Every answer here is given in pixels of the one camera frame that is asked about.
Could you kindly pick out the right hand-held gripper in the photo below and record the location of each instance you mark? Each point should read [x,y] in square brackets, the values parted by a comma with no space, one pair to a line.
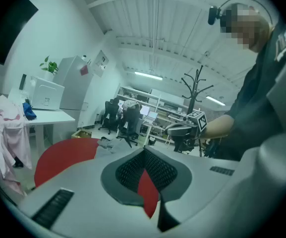
[182,129]

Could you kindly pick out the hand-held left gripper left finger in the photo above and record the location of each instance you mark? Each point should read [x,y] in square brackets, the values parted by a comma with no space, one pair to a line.
[88,182]

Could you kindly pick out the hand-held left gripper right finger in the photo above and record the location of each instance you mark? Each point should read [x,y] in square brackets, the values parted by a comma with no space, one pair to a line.
[202,182]

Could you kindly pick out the black coat stand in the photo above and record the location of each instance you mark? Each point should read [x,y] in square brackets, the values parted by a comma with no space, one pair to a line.
[195,88]

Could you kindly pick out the grey garment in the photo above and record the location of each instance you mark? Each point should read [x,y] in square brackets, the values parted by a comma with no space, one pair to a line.
[118,147]

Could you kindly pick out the person's left forearm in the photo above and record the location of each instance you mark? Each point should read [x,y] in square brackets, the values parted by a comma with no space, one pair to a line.
[279,177]

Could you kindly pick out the person's right forearm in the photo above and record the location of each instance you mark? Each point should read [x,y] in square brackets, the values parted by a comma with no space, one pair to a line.
[219,128]

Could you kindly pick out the pink clothes pile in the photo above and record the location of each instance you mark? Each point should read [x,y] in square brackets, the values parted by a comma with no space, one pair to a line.
[6,137]

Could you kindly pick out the black office chair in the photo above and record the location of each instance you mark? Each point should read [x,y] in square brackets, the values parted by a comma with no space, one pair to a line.
[130,125]
[186,145]
[110,120]

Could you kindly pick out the white storage shelf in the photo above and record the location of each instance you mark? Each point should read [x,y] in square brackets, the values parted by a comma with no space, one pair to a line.
[165,103]

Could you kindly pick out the long ceiling light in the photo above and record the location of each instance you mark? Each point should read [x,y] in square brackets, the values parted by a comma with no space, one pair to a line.
[148,75]
[215,100]

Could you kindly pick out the open cardboard box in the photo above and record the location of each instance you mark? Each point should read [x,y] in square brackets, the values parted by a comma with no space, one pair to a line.
[82,133]

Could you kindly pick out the white desk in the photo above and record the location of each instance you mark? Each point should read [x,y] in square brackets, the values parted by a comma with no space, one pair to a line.
[51,119]

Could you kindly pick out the person's black shirt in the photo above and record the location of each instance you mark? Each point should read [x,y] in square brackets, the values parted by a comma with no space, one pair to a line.
[254,95]

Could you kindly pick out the blue cloth item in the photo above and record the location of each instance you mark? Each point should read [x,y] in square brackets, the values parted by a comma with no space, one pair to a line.
[29,111]

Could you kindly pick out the grey refrigerator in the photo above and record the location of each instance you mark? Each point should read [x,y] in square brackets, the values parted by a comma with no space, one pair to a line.
[73,90]

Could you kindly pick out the white printer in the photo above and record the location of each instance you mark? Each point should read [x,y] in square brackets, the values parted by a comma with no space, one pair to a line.
[47,95]

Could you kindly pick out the red paper ornament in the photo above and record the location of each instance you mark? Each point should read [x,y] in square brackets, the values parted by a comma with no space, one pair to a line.
[84,70]

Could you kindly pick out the black upright speaker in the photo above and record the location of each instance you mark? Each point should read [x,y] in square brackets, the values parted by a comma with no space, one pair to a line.
[22,82]

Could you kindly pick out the person's head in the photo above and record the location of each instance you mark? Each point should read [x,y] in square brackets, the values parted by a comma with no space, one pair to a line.
[246,26]

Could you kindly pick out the green potted plant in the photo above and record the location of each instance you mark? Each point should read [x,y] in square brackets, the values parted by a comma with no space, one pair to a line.
[50,66]

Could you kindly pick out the grey wall panel box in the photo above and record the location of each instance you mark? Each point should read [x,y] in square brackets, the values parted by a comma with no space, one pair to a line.
[100,63]

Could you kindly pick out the black head-worn camera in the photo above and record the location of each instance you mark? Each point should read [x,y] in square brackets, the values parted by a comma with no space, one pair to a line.
[213,15]

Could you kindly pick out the black wall screen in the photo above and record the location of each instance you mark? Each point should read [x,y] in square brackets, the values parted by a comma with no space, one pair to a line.
[9,33]

